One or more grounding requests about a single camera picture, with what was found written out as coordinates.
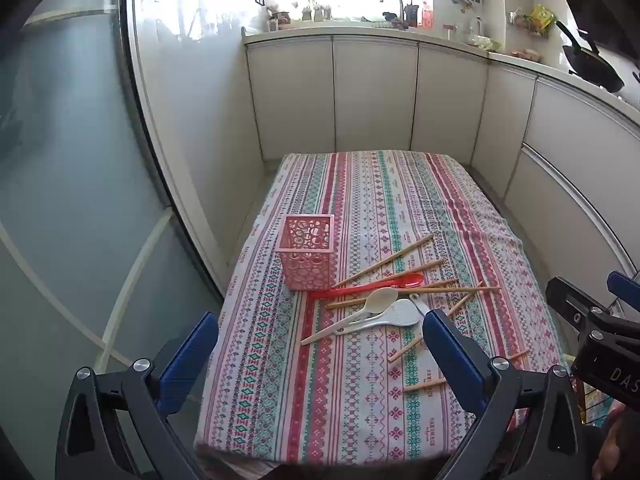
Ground small potted plants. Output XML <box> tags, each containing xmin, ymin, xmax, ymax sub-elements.
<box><xmin>264</xmin><ymin>0</ymin><xmax>334</xmax><ymax>32</ymax></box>

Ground curved metal faucet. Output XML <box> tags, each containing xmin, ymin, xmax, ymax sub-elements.
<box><xmin>379</xmin><ymin>0</ymin><xmax>406</xmax><ymax>24</ymax></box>

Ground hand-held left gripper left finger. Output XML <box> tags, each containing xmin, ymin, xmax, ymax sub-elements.
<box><xmin>54</xmin><ymin>311</ymin><xmax>220</xmax><ymax>480</ymax></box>

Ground person's right hand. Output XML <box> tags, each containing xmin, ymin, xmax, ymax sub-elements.
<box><xmin>592</xmin><ymin>402</ymin><xmax>640</xmax><ymax>480</ymax></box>

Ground yellow snack bag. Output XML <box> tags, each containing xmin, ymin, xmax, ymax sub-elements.
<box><xmin>529</xmin><ymin>5</ymin><xmax>557</xmax><ymax>32</ymax></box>

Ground beige plastic spoon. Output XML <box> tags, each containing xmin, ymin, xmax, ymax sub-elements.
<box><xmin>300</xmin><ymin>287</ymin><xmax>400</xmax><ymax>346</ymax></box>

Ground frosted glass sliding door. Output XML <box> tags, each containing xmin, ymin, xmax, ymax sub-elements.
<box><xmin>0</xmin><ymin>0</ymin><xmax>226</xmax><ymax>461</ymax></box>

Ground group of wooden chopsticks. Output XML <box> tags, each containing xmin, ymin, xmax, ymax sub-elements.
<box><xmin>326</xmin><ymin>234</ymin><xmax>530</xmax><ymax>394</ymax></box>

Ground pink perforated utensil holder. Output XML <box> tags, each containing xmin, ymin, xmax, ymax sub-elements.
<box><xmin>274</xmin><ymin>214</ymin><xmax>336</xmax><ymax>292</ymax></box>

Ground white rice paddle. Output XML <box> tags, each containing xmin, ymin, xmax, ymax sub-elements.
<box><xmin>334</xmin><ymin>298</ymin><xmax>421</xmax><ymax>336</ymax></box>

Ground black wok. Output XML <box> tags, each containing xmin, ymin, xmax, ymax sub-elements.
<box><xmin>555</xmin><ymin>20</ymin><xmax>626</xmax><ymax>94</ymax></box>

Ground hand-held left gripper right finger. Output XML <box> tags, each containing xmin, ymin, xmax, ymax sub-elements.
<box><xmin>422</xmin><ymin>309</ymin><xmax>593</xmax><ymax>480</ymax></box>

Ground striped patterned tablecloth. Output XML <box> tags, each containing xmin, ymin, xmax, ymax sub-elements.
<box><xmin>192</xmin><ymin>150</ymin><xmax>568</xmax><ymax>466</ymax></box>

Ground white base cabinets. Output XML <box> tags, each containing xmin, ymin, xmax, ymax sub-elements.
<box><xmin>243</xmin><ymin>27</ymin><xmax>640</xmax><ymax>341</ymax></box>

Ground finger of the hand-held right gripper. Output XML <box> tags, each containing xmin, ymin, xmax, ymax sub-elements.
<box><xmin>606</xmin><ymin>270</ymin><xmax>640</xmax><ymax>319</ymax></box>
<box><xmin>545</xmin><ymin>276</ymin><xmax>640</xmax><ymax>350</ymax></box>

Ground red plastic spoon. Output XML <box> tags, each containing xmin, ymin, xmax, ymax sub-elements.
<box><xmin>307</xmin><ymin>273</ymin><xmax>425</xmax><ymax>302</ymax></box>

